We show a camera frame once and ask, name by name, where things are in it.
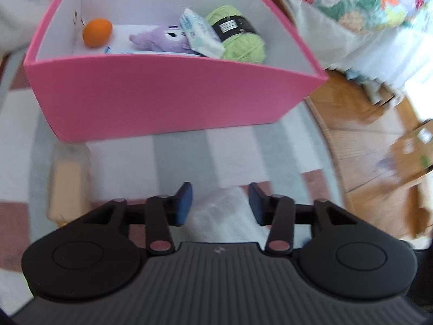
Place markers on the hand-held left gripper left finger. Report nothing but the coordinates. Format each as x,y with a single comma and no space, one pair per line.
184,204

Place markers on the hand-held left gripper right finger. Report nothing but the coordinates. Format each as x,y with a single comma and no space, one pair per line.
256,204

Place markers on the clear plastic swab box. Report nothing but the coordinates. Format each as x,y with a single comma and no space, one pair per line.
226,216

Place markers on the pink storage box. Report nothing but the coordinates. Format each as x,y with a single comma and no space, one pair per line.
169,98

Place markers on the blue white wet wipes pack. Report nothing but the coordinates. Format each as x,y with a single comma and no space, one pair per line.
135,51

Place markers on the purple plush toy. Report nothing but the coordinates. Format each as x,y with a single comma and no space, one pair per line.
157,39

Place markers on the green yarn ball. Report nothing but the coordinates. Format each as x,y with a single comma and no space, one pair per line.
236,37

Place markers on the small tissue pack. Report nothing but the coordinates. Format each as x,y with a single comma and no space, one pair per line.
199,34

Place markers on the orange makeup sponge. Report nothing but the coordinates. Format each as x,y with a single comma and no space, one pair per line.
97,32

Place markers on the checked rug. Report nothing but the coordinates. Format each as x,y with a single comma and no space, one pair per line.
209,155

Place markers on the brown cardboard box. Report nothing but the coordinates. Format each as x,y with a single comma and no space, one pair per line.
414,152

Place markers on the floral bed cover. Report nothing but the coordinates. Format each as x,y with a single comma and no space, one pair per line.
355,44

